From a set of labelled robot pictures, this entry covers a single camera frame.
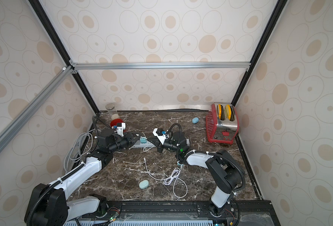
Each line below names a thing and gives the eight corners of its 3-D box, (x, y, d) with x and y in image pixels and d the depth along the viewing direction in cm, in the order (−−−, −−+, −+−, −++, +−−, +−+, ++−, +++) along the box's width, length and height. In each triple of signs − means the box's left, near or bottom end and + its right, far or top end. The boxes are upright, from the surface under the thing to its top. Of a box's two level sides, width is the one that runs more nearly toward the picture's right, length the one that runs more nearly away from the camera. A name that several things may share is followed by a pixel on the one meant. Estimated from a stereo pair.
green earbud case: (139, 189, 83) (138, 187, 81) (140, 181, 85) (139, 180, 83) (148, 189, 83) (147, 187, 81) (149, 181, 85) (148, 180, 83)
